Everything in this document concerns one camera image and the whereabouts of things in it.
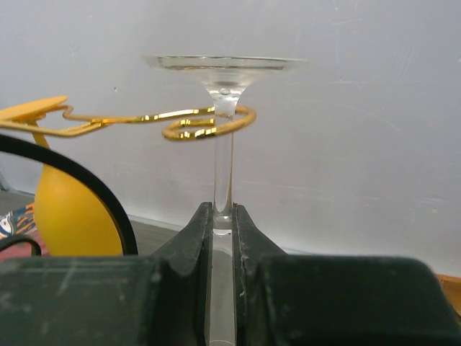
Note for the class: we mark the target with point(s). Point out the wooden compartment tray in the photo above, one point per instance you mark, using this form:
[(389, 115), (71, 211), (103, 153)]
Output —
[(451, 285)]

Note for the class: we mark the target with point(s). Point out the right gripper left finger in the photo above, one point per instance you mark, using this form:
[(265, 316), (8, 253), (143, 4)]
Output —
[(159, 299)]

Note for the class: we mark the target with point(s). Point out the clear wine glass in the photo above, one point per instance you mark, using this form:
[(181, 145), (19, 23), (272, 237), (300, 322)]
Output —
[(225, 79)]

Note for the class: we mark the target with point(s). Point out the orange goblet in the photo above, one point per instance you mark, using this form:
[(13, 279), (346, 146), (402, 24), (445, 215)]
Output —
[(70, 220)]

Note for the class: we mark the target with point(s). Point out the gold wine glass rack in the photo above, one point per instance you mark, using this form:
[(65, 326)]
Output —
[(186, 127)]

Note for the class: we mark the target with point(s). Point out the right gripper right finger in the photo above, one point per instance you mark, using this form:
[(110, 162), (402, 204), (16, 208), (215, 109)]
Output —
[(312, 299)]

